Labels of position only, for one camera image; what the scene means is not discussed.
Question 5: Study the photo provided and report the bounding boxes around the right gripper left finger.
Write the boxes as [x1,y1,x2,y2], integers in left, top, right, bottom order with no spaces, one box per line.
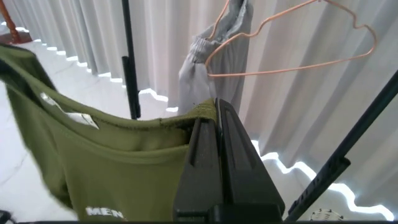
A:
[173,119,223,222]

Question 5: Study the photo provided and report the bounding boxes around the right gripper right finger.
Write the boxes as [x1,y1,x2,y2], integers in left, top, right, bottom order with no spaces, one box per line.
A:
[215,98,285,222]

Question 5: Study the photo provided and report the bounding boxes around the green printed garment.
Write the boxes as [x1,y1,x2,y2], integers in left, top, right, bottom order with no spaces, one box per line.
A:
[0,43,218,222]

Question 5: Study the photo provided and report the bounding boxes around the pale grey shorts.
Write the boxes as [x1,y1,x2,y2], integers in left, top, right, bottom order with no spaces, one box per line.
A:
[177,0,254,116]

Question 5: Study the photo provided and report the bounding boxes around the black clothes rack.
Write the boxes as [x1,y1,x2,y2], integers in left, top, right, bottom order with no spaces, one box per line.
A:
[120,0,398,222]

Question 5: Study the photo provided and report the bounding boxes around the white curtain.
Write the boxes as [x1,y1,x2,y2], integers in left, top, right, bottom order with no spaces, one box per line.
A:
[2,0,398,215]

